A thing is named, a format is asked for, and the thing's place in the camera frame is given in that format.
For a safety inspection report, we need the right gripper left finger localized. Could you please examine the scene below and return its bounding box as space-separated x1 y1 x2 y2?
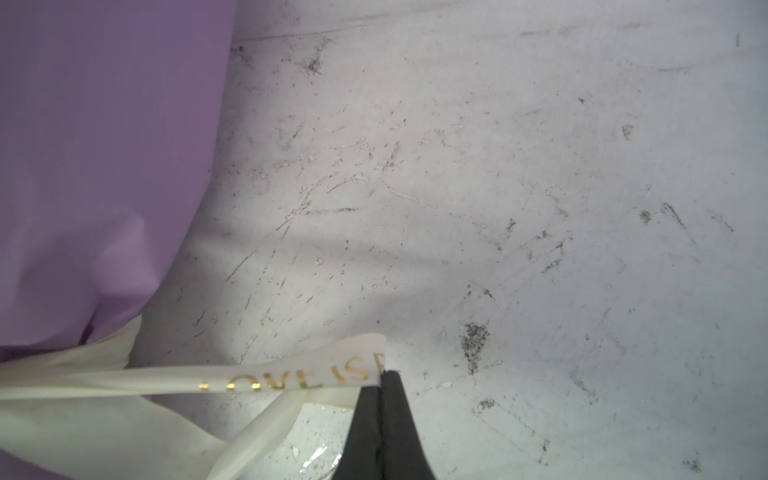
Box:
332 387 384 480

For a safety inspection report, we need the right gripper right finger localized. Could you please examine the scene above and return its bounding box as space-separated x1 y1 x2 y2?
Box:
380 370 436 480

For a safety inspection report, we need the pink purple wrapping paper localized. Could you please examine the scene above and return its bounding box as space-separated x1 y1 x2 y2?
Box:
0 0 238 480

